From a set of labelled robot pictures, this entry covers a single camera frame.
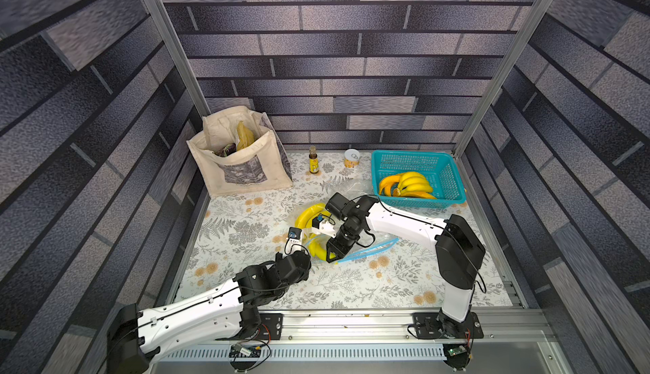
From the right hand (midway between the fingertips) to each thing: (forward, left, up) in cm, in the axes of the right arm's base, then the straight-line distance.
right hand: (329, 254), depth 81 cm
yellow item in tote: (+39, +33, +17) cm, 53 cm away
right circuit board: (-24, -37, -11) cm, 46 cm away
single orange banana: (+32, -23, -3) cm, 39 cm away
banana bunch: (+1, +4, +5) cm, 6 cm away
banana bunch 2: (+31, -33, 0) cm, 45 cm away
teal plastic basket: (+41, -48, -3) cm, 63 cm away
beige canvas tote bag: (+28, +31, +20) cm, 47 cm away
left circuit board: (-26, +26, -8) cm, 38 cm away
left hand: (-2, +7, +3) cm, 8 cm away
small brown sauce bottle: (+41, +8, +2) cm, 42 cm away
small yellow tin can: (+45, -9, -2) cm, 46 cm away
